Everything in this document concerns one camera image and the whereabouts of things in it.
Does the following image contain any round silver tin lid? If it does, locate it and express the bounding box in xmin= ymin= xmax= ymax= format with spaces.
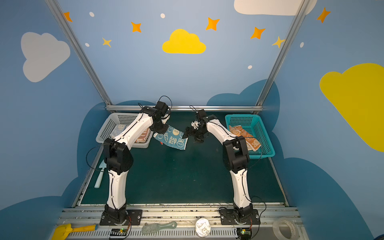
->
xmin=195 ymin=218 xmax=211 ymax=238

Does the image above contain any white perforated plastic basket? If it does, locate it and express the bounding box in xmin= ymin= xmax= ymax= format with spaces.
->
xmin=96 ymin=113 xmax=153 ymax=149

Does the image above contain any bunny face pattern towel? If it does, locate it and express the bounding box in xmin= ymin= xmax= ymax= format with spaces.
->
xmin=153 ymin=126 xmax=188 ymax=151

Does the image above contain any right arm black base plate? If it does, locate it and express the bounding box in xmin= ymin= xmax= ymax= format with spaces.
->
xmin=218 ymin=208 xmax=261 ymax=225

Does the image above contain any clear tape roll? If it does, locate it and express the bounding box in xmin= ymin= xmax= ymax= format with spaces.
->
xmin=273 ymin=218 xmax=299 ymax=240

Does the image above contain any small circuit board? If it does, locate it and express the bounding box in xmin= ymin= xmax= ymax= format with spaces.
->
xmin=108 ymin=229 xmax=129 ymax=240
xmin=236 ymin=228 xmax=253 ymax=240

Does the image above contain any aluminium frame back rail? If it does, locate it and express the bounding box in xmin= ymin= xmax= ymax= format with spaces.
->
xmin=106 ymin=105 xmax=263 ymax=112

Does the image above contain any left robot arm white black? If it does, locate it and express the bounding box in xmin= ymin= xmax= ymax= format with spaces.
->
xmin=103 ymin=102 xmax=170 ymax=213

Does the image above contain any left small circuit board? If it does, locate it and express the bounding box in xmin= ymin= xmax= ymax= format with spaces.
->
xmin=108 ymin=229 xmax=129 ymax=240

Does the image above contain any rabbit letter striped towel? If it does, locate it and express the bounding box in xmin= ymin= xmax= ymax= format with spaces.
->
xmin=135 ymin=128 xmax=151 ymax=144

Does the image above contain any orange swirl pattern towel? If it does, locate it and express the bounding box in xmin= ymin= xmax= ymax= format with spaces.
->
xmin=229 ymin=126 xmax=261 ymax=152

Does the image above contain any aluminium frame left post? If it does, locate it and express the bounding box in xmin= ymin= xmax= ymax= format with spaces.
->
xmin=45 ymin=0 xmax=117 ymax=113

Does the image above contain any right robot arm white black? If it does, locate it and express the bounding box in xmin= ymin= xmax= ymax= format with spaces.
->
xmin=183 ymin=110 xmax=253 ymax=217

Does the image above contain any teal perforated plastic basket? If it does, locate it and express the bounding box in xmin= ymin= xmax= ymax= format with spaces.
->
xmin=225 ymin=114 xmax=276 ymax=160

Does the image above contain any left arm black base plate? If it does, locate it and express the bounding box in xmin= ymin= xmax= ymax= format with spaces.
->
xmin=100 ymin=208 xmax=143 ymax=226

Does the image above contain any aluminium frame post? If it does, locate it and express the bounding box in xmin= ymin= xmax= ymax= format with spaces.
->
xmin=45 ymin=0 xmax=117 ymax=113
xmin=252 ymin=0 xmax=311 ymax=115

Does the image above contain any yellow toy shovel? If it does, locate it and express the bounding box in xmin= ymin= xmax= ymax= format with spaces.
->
xmin=52 ymin=224 xmax=97 ymax=240

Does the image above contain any aluminium front rail bed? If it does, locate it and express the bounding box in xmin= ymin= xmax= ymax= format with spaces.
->
xmin=55 ymin=203 xmax=309 ymax=240

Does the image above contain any right small circuit board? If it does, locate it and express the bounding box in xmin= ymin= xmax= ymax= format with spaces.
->
xmin=236 ymin=228 xmax=253 ymax=240

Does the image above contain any pale green hair brush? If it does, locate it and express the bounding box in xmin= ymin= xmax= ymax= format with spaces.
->
xmin=141 ymin=221 xmax=177 ymax=235

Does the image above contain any light blue plastic spoon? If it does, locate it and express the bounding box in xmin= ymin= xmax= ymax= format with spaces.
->
xmin=94 ymin=160 xmax=107 ymax=189

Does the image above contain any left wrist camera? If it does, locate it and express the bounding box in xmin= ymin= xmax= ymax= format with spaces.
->
xmin=155 ymin=101 xmax=171 ymax=120

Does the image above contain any aluminium frame right post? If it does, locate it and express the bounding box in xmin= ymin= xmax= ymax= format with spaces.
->
xmin=252 ymin=0 xmax=311 ymax=115

